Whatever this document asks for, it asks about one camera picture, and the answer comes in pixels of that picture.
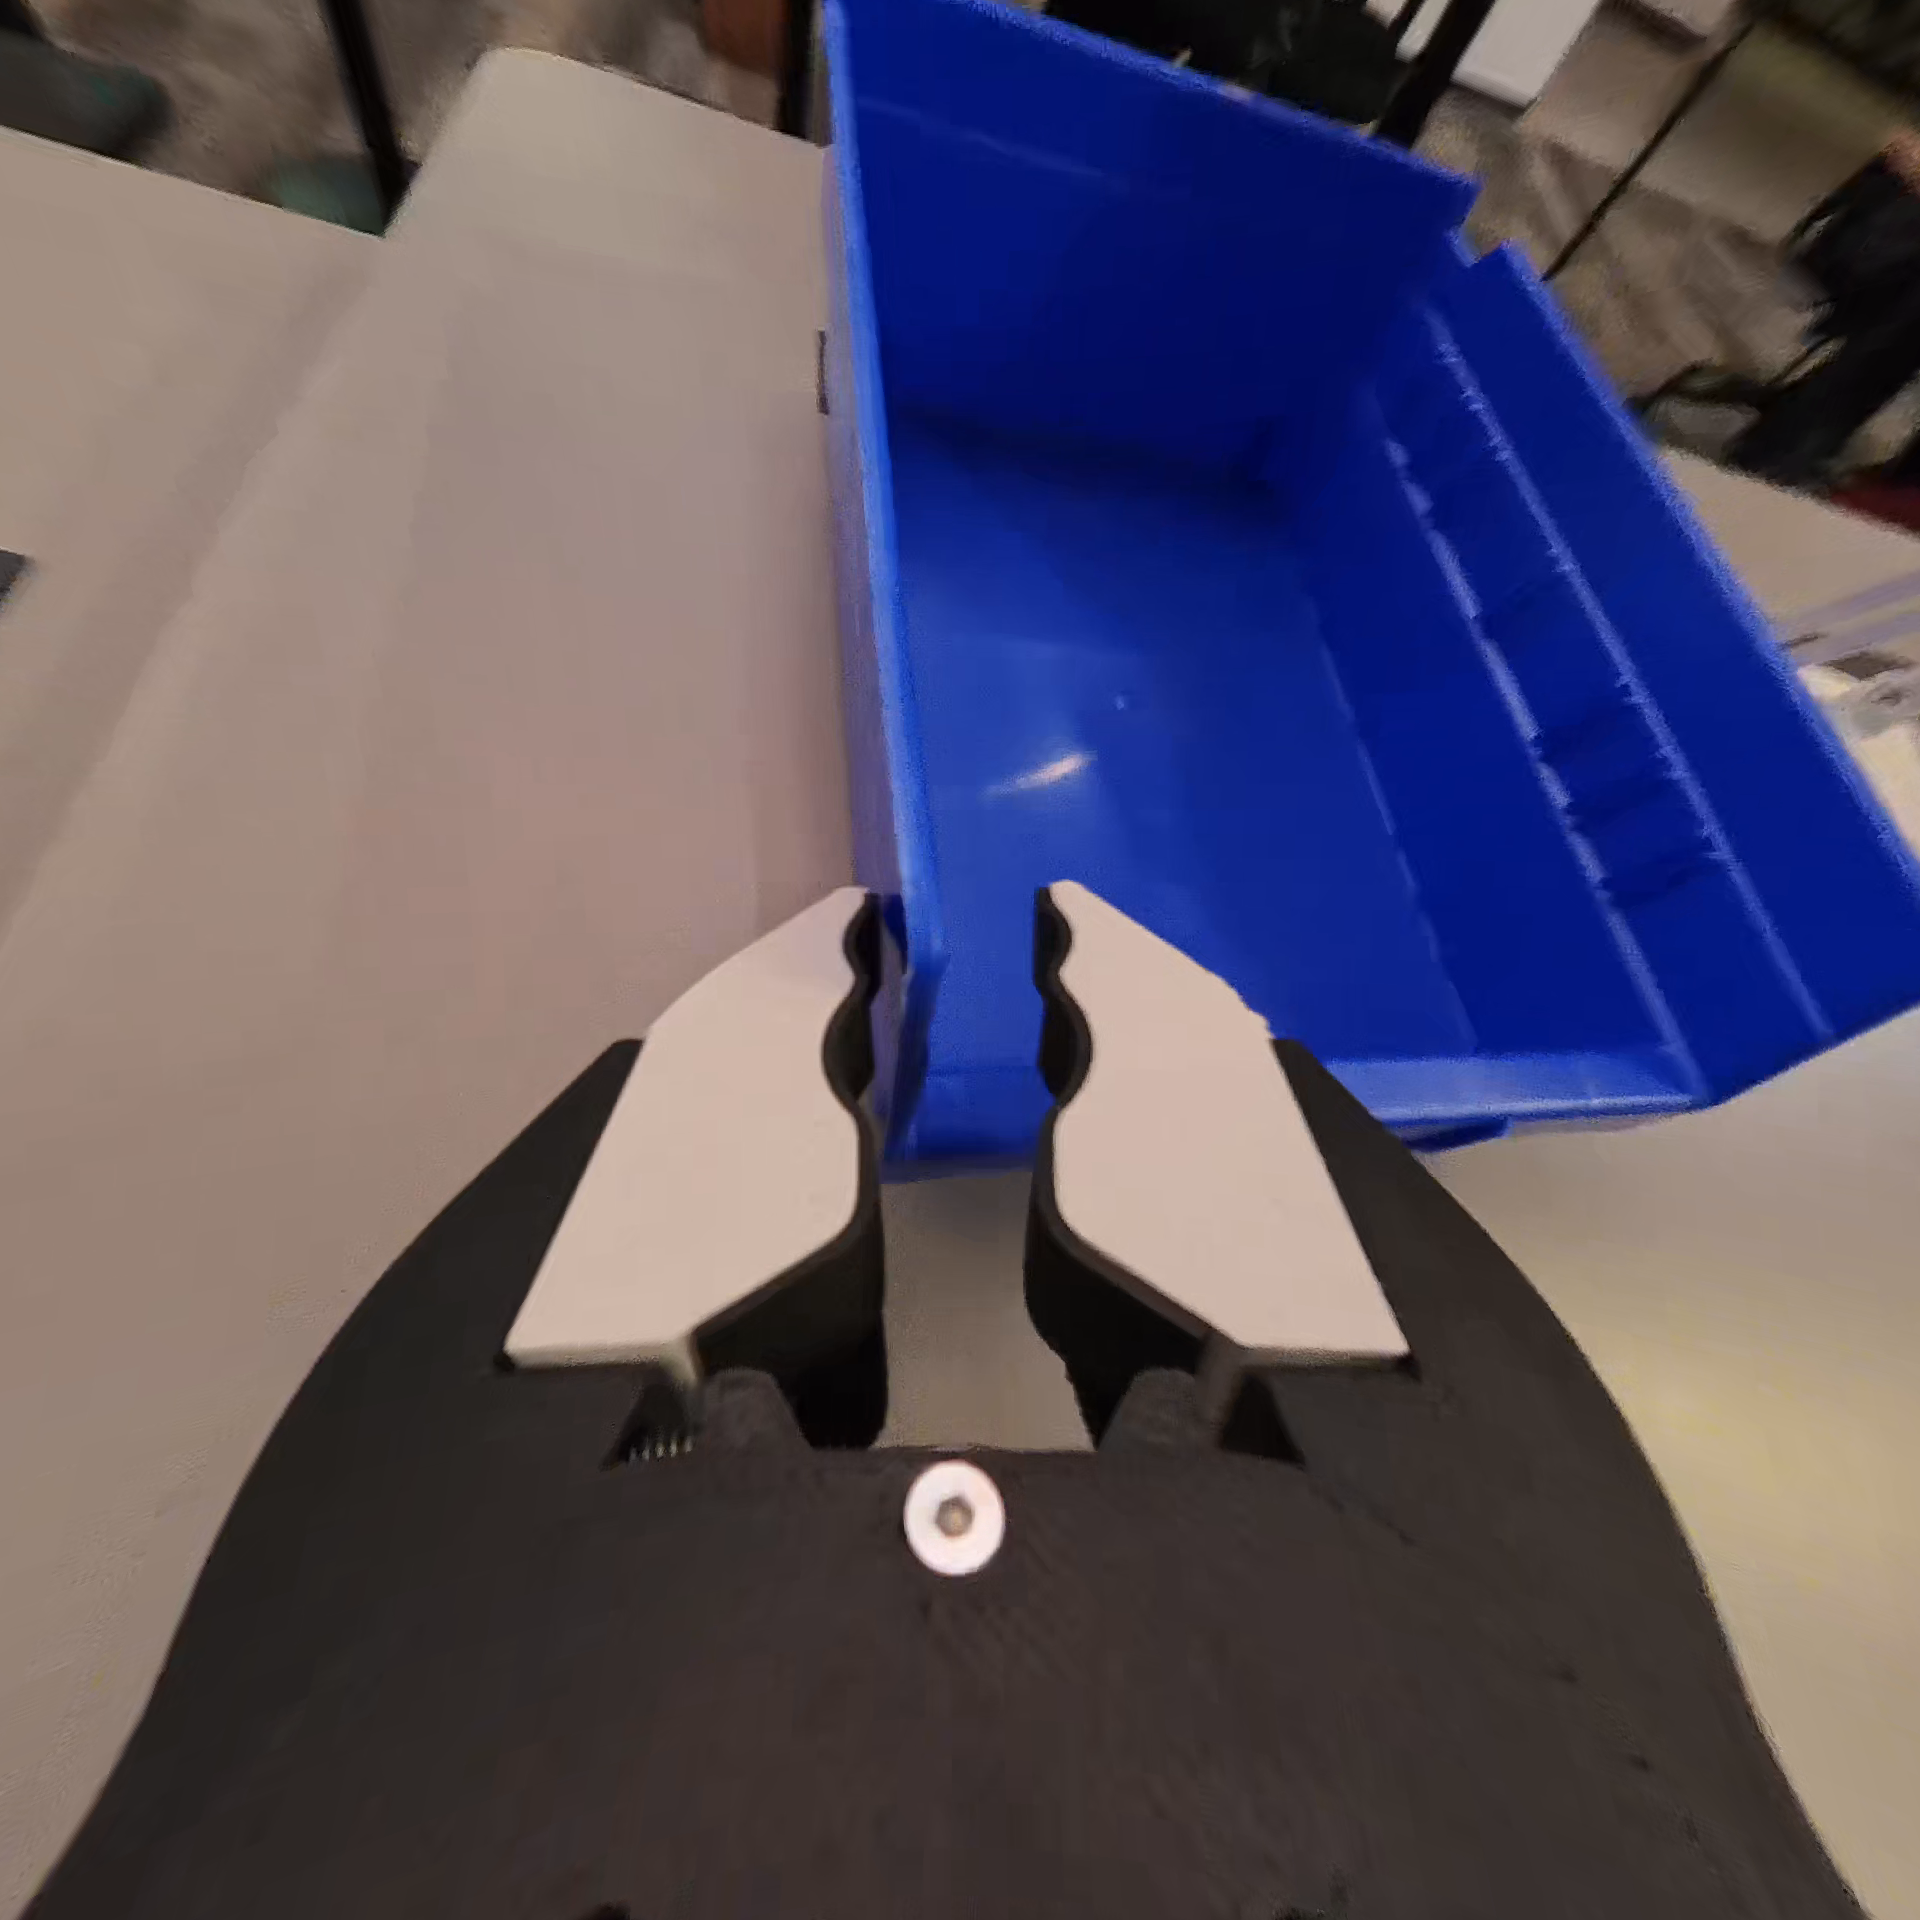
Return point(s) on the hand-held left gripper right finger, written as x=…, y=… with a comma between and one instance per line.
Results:
x=1217, y=1187

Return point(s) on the black table leg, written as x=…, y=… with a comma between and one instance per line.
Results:
x=366, y=107
x=1438, y=67

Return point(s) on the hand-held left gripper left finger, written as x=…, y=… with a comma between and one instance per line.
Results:
x=689, y=1187

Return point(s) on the blue plastic bin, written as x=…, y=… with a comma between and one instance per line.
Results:
x=1200, y=673

